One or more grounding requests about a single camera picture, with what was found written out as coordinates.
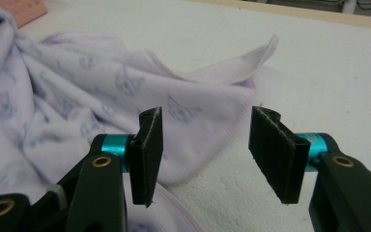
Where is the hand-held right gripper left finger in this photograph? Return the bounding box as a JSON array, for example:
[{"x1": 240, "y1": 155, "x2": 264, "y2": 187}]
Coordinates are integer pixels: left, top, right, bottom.
[{"x1": 65, "y1": 105, "x2": 164, "y2": 232}]

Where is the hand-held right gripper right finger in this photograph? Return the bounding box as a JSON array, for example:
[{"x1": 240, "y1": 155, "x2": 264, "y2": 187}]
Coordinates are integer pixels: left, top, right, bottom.
[{"x1": 248, "y1": 105, "x2": 371, "y2": 232}]

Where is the pink plastic basket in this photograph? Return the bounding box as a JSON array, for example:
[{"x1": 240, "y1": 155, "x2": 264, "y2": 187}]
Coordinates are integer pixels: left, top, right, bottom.
[{"x1": 0, "y1": 0, "x2": 48, "y2": 28}]

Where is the lilac printed towel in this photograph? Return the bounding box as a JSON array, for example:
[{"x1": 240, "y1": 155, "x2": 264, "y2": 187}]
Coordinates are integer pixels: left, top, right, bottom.
[{"x1": 0, "y1": 6, "x2": 279, "y2": 232}]

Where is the white grid mat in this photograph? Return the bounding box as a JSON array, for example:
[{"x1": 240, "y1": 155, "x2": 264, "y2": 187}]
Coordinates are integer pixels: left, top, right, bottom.
[{"x1": 18, "y1": 0, "x2": 371, "y2": 232}]

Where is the white metal stand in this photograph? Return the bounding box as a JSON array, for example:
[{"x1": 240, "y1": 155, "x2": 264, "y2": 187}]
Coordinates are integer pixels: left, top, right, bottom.
[{"x1": 341, "y1": 0, "x2": 358, "y2": 15}]

